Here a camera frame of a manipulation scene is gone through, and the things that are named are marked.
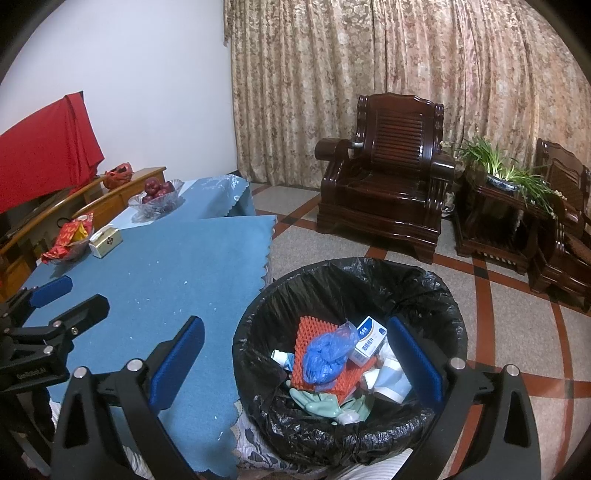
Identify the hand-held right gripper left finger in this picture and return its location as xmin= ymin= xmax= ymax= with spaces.
xmin=50 ymin=315 xmax=206 ymax=480

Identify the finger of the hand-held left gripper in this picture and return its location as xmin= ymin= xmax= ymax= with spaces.
xmin=0 ymin=275 xmax=74 ymax=325
xmin=16 ymin=294 xmax=110 ymax=357

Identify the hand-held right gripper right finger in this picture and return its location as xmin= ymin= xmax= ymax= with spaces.
xmin=386 ymin=315 xmax=542 ymax=480

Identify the white light-blue carton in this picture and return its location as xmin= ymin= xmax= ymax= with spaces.
xmin=360 ymin=355 xmax=414 ymax=402

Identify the white blue medicine box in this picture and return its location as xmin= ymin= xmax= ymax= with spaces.
xmin=347 ymin=315 xmax=389 ymax=370

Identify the blue plastic bag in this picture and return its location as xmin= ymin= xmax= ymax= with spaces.
xmin=302 ymin=320 xmax=360 ymax=385

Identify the blue tube with white cap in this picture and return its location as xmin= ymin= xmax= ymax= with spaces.
xmin=271 ymin=349 xmax=296 ymax=372

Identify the green rubber glove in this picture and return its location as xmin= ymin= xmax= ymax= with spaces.
xmin=288 ymin=387 xmax=376 ymax=423

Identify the red foam net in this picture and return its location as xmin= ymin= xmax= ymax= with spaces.
xmin=292 ymin=315 xmax=370 ymax=393

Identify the trash bin with black bag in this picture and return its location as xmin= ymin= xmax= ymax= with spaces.
xmin=232 ymin=257 xmax=468 ymax=474

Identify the glass candy dish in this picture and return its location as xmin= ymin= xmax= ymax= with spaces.
xmin=44 ymin=237 xmax=93 ymax=265

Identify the bowl of red snacks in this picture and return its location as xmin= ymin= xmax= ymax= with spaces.
xmin=41 ymin=212 xmax=95 ymax=264

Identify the white gold tissue box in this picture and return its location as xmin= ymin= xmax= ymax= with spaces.
xmin=88 ymin=226 xmax=123 ymax=258

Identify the black television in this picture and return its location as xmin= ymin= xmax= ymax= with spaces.
xmin=0 ymin=187 xmax=79 ymax=241

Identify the grey floral cloth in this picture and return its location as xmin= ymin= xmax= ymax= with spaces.
xmin=226 ymin=399 xmax=296 ymax=480

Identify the glass fruit bowl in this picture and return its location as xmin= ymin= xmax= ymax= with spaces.
xmin=128 ymin=181 xmax=182 ymax=219

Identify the red ornament basket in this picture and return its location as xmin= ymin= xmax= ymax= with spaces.
xmin=102 ymin=161 xmax=136 ymax=190

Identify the red cloth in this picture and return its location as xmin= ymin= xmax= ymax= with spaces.
xmin=0 ymin=92 xmax=105 ymax=214

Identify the dark wooden side table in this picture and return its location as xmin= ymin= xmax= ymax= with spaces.
xmin=455 ymin=168 xmax=559 ymax=275

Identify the dark wooden armchair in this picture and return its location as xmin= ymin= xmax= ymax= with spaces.
xmin=314 ymin=93 xmax=458 ymax=265
xmin=526 ymin=137 xmax=591 ymax=315

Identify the light blue patterned tablecloth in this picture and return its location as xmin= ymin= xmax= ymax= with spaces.
xmin=106 ymin=174 xmax=256 ymax=222

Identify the brown seat cushion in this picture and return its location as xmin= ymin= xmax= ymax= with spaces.
xmin=563 ymin=233 xmax=591 ymax=264

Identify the potted green plant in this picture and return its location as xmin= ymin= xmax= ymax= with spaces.
xmin=445 ymin=135 xmax=568 ymax=220

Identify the beige floral curtain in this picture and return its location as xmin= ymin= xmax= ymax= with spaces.
xmin=223 ymin=0 xmax=591 ymax=195

